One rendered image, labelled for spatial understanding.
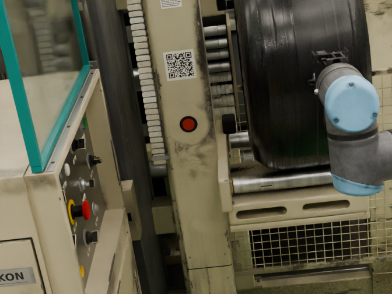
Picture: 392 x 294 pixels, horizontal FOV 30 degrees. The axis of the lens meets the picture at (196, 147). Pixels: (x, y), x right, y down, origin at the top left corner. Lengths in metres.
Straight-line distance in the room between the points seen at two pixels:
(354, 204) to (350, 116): 0.65
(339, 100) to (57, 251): 0.55
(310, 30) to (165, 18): 0.36
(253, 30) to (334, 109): 0.45
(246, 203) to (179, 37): 0.45
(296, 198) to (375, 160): 0.57
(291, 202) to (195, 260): 0.36
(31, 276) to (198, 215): 0.75
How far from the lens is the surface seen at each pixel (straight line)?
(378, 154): 1.34
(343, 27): 1.66
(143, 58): 1.83
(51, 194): 1.26
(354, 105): 1.28
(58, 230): 1.29
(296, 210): 1.89
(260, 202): 1.87
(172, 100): 1.85
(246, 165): 2.20
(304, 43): 1.64
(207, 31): 2.22
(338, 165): 1.33
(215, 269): 2.09
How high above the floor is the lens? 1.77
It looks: 24 degrees down
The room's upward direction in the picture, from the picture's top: 8 degrees counter-clockwise
